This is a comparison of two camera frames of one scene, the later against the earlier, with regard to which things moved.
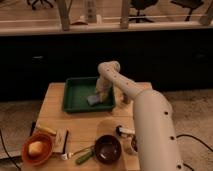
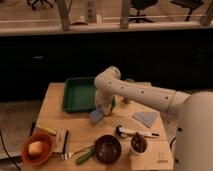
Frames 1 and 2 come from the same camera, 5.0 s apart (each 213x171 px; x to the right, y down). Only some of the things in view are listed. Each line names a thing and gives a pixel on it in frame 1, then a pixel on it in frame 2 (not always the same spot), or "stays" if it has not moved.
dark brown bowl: x=108 y=149 stays
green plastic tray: x=76 y=91 stays
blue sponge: x=91 y=99 → x=95 y=115
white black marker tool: x=120 y=129 stays
